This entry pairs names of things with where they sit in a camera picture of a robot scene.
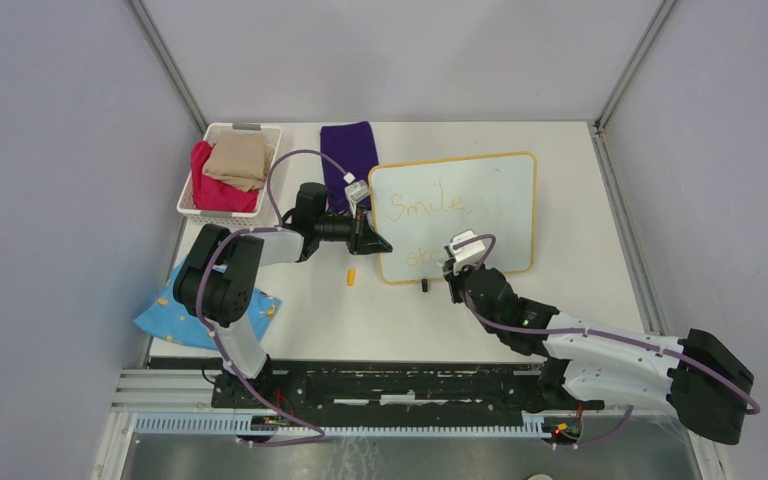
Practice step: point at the blue patterned cloth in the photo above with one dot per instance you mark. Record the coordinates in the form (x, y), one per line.
(168, 320)

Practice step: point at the beige cloth in basket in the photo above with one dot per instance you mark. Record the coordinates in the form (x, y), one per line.
(240, 160)

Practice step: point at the red cloth in basket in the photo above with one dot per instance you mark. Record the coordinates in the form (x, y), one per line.
(214, 195)

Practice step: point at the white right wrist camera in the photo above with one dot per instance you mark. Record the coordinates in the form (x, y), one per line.
(467, 249)

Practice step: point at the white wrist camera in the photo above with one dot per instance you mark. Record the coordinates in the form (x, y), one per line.
(467, 249)
(355, 193)

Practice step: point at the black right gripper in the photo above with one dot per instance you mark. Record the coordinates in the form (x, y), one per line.
(454, 278)

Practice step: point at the white perforated plastic basket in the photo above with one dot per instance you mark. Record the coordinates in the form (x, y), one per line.
(263, 213)

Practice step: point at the purple folded cloth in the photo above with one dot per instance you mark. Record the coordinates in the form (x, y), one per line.
(353, 147)

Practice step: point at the yellow framed whiteboard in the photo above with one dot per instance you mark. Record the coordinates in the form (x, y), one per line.
(419, 207)

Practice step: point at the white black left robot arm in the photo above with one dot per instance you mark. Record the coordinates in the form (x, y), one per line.
(216, 281)

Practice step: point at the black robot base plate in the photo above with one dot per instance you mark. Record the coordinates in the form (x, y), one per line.
(398, 394)

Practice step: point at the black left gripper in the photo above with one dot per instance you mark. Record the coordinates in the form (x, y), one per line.
(364, 240)

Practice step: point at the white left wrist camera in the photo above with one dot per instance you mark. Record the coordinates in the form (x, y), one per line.
(355, 193)

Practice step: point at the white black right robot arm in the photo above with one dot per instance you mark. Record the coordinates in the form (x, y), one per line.
(695, 378)

